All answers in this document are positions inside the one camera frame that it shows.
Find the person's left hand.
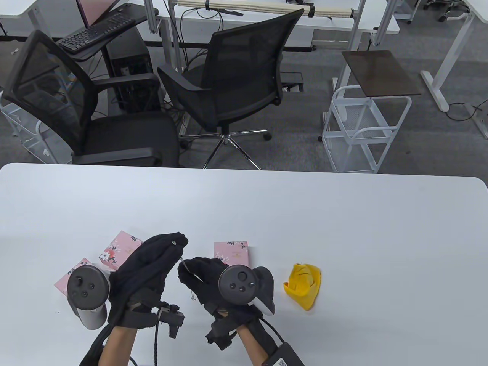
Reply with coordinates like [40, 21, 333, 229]
[108, 232, 189, 328]

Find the person's right hand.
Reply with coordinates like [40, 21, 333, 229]
[178, 257, 264, 321]

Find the silver chain necklace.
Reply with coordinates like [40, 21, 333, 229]
[179, 259, 197, 302]

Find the grey hand controller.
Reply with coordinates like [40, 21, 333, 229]
[218, 265, 276, 316]
[67, 265, 111, 331]

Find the pink floral jewelry box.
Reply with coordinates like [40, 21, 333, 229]
[55, 258, 92, 298]
[213, 241, 251, 267]
[99, 231, 143, 271]

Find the yellow cleaning cloth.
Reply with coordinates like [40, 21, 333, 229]
[283, 263, 321, 312]

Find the black left forearm module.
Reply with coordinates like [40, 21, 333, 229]
[78, 328, 111, 366]

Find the person's left forearm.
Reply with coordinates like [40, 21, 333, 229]
[100, 326, 138, 366]

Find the black right forearm module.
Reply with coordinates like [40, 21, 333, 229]
[261, 342, 305, 366]

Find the person's right forearm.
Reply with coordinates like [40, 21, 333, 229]
[238, 318, 275, 366]

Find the black mesh office chair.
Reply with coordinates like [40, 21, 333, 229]
[1, 30, 180, 167]

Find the black computer tower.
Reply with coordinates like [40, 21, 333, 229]
[105, 27, 161, 113]

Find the black chair with chrome base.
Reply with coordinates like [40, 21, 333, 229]
[157, 8, 305, 170]

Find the floor power box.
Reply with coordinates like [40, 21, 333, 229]
[281, 72, 305, 93]

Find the black keyboard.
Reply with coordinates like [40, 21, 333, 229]
[57, 13, 137, 53]

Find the brown board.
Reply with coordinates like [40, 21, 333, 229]
[342, 50, 422, 97]

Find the white desk with angled leg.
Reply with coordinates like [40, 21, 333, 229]
[420, 0, 488, 139]

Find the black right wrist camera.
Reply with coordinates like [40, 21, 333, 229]
[205, 311, 239, 350]

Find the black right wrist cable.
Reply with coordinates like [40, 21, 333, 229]
[259, 318, 286, 345]

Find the white wire cart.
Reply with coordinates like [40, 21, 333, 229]
[319, 85, 413, 174]
[0, 91, 74, 165]

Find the black floor cable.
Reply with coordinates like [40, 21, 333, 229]
[446, 101, 484, 122]

